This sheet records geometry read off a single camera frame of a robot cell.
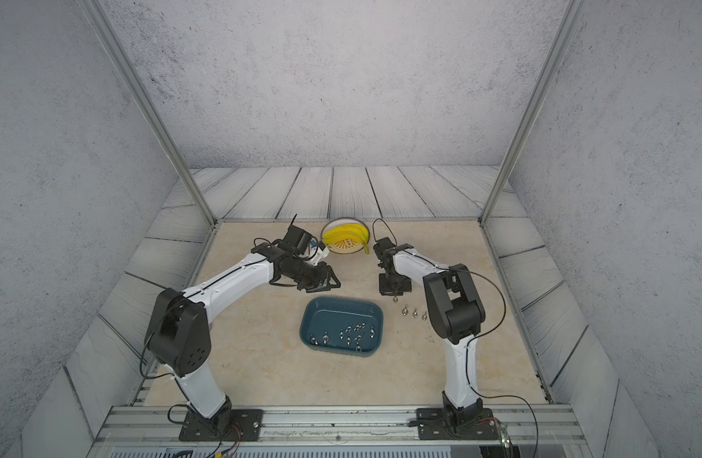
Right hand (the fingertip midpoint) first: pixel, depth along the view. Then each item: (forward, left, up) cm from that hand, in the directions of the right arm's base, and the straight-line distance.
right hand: (395, 291), depth 98 cm
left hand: (-7, +17, +14) cm, 23 cm away
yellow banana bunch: (+23, +15, +5) cm, 28 cm away
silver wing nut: (-8, -6, -1) cm, 10 cm away
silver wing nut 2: (-3, 0, -1) cm, 3 cm away
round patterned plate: (+19, +18, 0) cm, 27 cm away
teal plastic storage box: (-13, +17, 0) cm, 22 cm away
